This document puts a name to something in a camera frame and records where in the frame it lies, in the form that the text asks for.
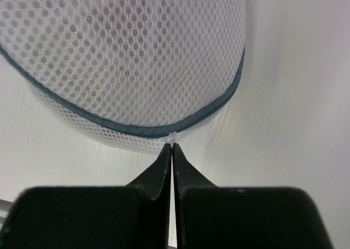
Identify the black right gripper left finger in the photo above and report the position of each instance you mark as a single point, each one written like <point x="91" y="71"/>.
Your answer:
<point x="132" y="216"/>

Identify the aluminium front rail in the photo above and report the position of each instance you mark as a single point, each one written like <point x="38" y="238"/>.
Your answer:
<point x="5" y="207"/>

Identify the blue-trimmed mesh laundry bag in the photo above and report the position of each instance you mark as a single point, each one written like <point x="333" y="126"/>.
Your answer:
<point x="132" y="74"/>

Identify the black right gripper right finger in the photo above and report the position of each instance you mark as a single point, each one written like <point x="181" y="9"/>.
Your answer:
<point x="208" y="216"/>

